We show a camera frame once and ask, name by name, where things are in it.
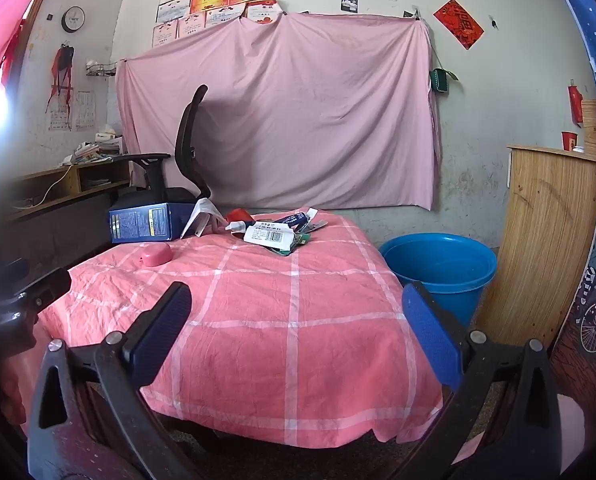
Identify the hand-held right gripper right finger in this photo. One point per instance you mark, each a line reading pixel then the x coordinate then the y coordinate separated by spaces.
pixel 430 330

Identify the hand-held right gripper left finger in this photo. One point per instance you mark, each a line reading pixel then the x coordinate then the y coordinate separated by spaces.
pixel 160 330

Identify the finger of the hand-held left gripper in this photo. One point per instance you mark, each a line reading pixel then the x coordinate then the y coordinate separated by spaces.
pixel 50 285

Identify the blue plastic bucket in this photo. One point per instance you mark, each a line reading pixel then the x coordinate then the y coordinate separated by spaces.
pixel 442 290

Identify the small pink case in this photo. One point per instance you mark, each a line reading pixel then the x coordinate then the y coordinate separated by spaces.
pixel 155 255

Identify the white leaflet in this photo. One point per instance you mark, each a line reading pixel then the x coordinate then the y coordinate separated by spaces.
pixel 198 215

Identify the small white ointment tube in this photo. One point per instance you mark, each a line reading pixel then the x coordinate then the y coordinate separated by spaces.
pixel 238 228

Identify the red foil packet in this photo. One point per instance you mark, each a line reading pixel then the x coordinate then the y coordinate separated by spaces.
pixel 240 215

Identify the white medicine box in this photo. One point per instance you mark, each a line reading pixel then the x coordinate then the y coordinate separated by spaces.
pixel 268 234

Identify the silver blister pack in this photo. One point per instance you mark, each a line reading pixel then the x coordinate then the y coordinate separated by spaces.
pixel 315 225

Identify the green packet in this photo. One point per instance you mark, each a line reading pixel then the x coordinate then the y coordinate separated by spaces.
pixel 298 243

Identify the white toothpaste tube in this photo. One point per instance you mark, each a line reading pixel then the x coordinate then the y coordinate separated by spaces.
pixel 293 218

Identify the wooden desk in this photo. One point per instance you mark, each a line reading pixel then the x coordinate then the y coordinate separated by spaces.
pixel 73 185

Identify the dark blue carton box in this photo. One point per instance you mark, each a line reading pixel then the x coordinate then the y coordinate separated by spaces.
pixel 143 222

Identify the pink checked tablecloth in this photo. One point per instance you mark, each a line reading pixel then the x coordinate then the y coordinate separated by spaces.
pixel 278 320

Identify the wooden cabinet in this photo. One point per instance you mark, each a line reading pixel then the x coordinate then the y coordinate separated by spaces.
pixel 527 240

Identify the stack of books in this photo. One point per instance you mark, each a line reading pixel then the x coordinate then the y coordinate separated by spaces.
pixel 90 154

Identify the white tissue box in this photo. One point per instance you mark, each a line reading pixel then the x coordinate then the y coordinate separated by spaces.
pixel 108 135

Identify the black office chair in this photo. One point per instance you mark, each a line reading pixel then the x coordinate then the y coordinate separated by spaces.
pixel 185 135

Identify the red hanging scarf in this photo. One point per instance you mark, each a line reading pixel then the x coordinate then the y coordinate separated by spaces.
pixel 60 67

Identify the red paper cup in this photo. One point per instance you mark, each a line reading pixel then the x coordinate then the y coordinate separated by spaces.
pixel 569 141

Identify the red hanging ornament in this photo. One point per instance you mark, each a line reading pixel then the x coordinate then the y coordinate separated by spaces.
pixel 575 102

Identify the pink window curtain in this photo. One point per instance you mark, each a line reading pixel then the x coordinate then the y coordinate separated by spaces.
pixel 13 10

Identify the paper wall calendar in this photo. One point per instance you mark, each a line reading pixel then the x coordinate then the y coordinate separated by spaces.
pixel 83 110

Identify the green wall basket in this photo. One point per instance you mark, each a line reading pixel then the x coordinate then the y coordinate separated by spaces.
pixel 439 81

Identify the pink wall sheet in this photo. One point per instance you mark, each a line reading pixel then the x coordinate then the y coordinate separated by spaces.
pixel 303 110

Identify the round wall clock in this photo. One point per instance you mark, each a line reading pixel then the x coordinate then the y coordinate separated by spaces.
pixel 73 18

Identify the red wall poster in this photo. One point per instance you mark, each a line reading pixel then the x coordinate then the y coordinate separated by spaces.
pixel 458 24

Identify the black framed wall photo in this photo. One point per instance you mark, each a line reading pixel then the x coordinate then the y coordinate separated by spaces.
pixel 350 3

